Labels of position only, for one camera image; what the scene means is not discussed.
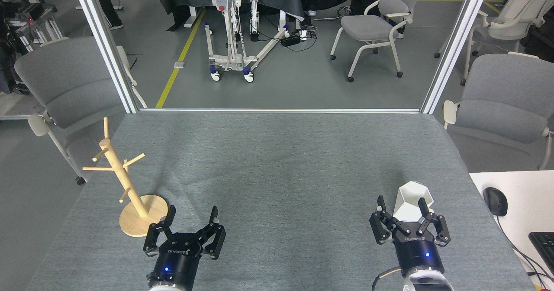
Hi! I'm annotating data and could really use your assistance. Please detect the white faceted cup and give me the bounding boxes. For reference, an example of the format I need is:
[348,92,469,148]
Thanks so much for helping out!
[393,181,434,223]

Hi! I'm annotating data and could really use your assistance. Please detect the person's legs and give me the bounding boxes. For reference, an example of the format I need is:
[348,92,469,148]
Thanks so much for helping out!
[91,0,124,30]

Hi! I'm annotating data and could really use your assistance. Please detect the silver frame post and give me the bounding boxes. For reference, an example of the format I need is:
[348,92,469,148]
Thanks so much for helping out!
[421,0,493,114]
[70,0,139,114]

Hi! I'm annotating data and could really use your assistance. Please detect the white mesh-back chair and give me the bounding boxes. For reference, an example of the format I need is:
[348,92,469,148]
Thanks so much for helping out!
[434,0,554,86]

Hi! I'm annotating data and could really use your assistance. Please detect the white desk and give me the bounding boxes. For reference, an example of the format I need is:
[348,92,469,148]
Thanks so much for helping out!
[469,170,554,291]

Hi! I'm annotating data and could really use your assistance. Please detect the black keyboard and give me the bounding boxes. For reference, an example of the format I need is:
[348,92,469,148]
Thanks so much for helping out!
[528,232,554,276]

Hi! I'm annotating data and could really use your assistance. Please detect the grey chair with white frame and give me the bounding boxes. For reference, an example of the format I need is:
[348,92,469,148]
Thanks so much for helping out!
[14,37,148,185]
[330,0,426,83]
[442,52,554,171]

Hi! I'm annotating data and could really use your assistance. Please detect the black mouse cable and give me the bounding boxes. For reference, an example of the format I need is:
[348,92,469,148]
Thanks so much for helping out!
[496,215,554,279]

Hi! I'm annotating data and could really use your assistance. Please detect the wooden cup rack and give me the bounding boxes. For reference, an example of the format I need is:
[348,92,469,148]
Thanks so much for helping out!
[82,117,169,238]

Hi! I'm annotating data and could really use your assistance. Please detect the silver table edge rail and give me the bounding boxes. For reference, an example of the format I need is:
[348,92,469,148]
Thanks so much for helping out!
[138,108,421,114]

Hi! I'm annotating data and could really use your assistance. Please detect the power strip with plugs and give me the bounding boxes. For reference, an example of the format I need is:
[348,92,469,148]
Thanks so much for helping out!
[280,30,309,47]

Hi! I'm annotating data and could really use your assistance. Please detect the black computer mouse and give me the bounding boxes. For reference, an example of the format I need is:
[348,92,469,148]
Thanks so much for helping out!
[483,187,508,217]

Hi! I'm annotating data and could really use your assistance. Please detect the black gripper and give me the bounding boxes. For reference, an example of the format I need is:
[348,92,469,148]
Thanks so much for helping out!
[143,205,226,291]
[369,196,451,278]

